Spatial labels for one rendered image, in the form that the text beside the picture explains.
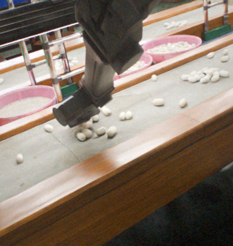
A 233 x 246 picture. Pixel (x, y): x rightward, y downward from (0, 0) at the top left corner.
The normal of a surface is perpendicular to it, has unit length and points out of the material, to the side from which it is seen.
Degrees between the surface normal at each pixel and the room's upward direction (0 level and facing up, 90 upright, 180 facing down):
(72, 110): 53
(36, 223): 90
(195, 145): 90
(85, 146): 0
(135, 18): 63
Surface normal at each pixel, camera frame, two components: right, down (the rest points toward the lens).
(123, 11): -0.07, 0.02
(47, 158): -0.16, -0.87
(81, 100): 0.36, -0.30
